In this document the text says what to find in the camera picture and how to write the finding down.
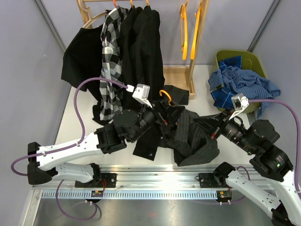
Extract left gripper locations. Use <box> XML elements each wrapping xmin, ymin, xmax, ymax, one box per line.
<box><xmin>129</xmin><ymin>98</ymin><xmax>185</xmax><ymax>143</ymax></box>

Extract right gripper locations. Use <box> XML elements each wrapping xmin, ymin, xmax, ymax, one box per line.
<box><xmin>194</xmin><ymin>106</ymin><xmax>257</xmax><ymax>153</ymax></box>

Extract dark pinstripe shirt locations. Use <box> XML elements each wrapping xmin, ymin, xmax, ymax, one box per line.
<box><xmin>155</xmin><ymin>84</ymin><xmax>220</xmax><ymax>167</ymax></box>

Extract dark blue plaid shirt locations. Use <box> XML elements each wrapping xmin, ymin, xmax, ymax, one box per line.
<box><xmin>208</xmin><ymin>55</ymin><xmax>248</xmax><ymax>109</ymax></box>

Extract light blue checked shirt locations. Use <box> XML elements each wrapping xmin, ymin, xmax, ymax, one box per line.
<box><xmin>207</xmin><ymin>65</ymin><xmax>282</xmax><ymax>119</ymax></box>

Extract yellow hanger of blue shirt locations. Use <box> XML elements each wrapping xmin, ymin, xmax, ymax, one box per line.
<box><xmin>190</xmin><ymin>0</ymin><xmax>203</xmax><ymax>60</ymax></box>

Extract yellow hanger of checked shirt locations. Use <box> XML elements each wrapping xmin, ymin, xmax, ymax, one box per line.
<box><xmin>180</xmin><ymin>0</ymin><xmax>189</xmax><ymax>60</ymax></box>

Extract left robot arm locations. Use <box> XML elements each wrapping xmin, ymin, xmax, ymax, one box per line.
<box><xmin>27</xmin><ymin>101</ymin><xmax>185</xmax><ymax>188</ymax></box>

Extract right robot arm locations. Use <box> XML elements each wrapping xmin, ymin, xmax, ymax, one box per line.
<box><xmin>195</xmin><ymin>109</ymin><xmax>301</xmax><ymax>226</ymax></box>

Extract black white plaid shirt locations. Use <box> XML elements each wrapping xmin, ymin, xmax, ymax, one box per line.
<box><xmin>100</xmin><ymin>6</ymin><xmax>128</xmax><ymax>121</ymax></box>

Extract black long sleeve shirt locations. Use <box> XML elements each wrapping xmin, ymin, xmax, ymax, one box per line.
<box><xmin>92</xmin><ymin>6</ymin><xmax>165</xmax><ymax>161</ymax></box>

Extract black t-shirt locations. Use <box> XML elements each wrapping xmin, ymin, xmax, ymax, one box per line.
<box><xmin>61</xmin><ymin>26</ymin><xmax>103</xmax><ymax>88</ymax></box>

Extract wooden curved hanger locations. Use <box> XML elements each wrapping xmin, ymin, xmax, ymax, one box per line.
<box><xmin>82</xmin><ymin>11</ymin><xmax>108</xmax><ymax>29</ymax></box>

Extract wooden clothes rack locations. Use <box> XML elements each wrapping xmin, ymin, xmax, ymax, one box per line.
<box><xmin>77</xmin><ymin>0</ymin><xmax>209</xmax><ymax>100</ymax></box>

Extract green plastic basket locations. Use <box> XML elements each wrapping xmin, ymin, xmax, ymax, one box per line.
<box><xmin>211</xmin><ymin>48</ymin><xmax>268</xmax><ymax>114</ymax></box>

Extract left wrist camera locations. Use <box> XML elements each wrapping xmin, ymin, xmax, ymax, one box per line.
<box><xmin>126</xmin><ymin>84</ymin><xmax>152</xmax><ymax>108</ymax></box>

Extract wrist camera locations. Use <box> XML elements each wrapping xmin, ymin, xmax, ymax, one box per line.
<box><xmin>126</xmin><ymin>84</ymin><xmax>152</xmax><ymax>108</ymax></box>
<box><xmin>229</xmin><ymin>93</ymin><xmax>249</xmax><ymax>120</ymax></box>

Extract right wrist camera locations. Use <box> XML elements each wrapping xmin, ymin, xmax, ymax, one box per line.
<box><xmin>229</xmin><ymin>93</ymin><xmax>249</xmax><ymax>120</ymax></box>

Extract aluminium mounting rail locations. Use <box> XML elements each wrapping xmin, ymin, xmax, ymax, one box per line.
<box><xmin>32</xmin><ymin>165</ymin><xmax>218</xmax><ymax>200</ymax></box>

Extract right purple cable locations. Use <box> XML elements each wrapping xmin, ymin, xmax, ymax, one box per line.
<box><xmin>246</xmin><ymin>98</ymin><xmax>301</xmax><ymax>195</ymax></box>

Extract purple cable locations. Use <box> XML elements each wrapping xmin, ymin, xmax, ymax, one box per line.
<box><xmin>10</xmin><ymin>78</ymin><xmax>129</xmax><ymax>221</ymax></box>
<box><xmin>246</xmin><ymin>98</ymin><xmax>301</xmax><ymax>195</ymax></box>

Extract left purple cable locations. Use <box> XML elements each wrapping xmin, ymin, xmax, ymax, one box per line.
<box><xmin>10</xmin><ymin>78</ymin><xmax>129</xmax><ymax>221</ymax></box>

